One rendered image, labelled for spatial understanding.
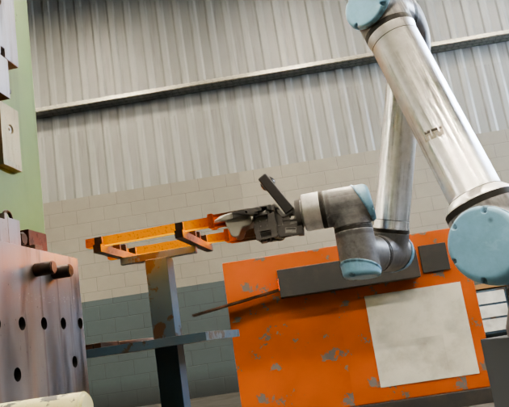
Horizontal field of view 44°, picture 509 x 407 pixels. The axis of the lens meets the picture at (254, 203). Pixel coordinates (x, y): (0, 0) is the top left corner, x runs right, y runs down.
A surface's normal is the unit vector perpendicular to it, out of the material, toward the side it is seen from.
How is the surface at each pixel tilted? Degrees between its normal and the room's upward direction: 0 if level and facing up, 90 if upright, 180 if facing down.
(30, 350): 90
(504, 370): 90
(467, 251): 95
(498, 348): 90
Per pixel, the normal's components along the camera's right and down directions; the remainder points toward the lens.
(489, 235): -0.65, 0.03
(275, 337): -0.07, -0.20
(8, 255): 0.98, -0.18
